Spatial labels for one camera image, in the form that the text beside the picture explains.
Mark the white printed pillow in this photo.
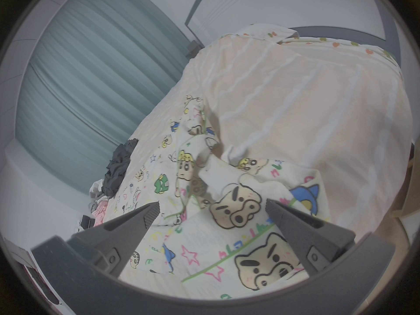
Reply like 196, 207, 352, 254
220, 24, 401, 70

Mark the pink garment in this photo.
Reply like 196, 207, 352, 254
93, 200, 109, 227

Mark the bed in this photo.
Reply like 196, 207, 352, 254
102, 0, 415, 303

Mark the blue-green curtain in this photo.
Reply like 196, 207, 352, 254
15, 0, 192, 196

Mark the white printed pyjama garment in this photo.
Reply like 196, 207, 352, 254
113, 95, 330, 299

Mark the light grey garment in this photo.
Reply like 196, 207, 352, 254
88, 194, 107, 213

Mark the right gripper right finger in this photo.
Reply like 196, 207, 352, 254
266, 199, 355, 274

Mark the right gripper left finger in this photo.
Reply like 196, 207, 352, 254
66, 201, 161, 276

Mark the black garment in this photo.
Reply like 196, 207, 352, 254
104, 139, 140, 199

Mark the grey bedside table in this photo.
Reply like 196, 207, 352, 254
185, 40, 202, 58

